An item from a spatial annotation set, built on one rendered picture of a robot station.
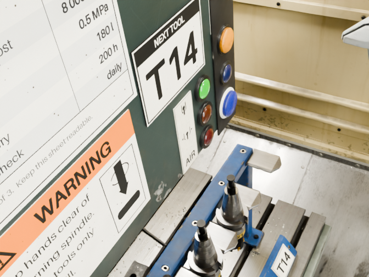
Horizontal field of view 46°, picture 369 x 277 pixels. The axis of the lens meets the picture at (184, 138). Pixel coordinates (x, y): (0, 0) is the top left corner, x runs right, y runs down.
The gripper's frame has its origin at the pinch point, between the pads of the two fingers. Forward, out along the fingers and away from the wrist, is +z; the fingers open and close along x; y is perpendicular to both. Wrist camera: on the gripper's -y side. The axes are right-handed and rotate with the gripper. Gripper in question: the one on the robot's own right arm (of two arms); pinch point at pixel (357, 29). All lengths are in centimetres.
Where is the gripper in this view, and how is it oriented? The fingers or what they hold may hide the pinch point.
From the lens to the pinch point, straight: 46.1
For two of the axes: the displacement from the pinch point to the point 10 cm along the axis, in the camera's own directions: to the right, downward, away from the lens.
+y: 1.0, 7.3, 6.8
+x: 0.1, -6.8, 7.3
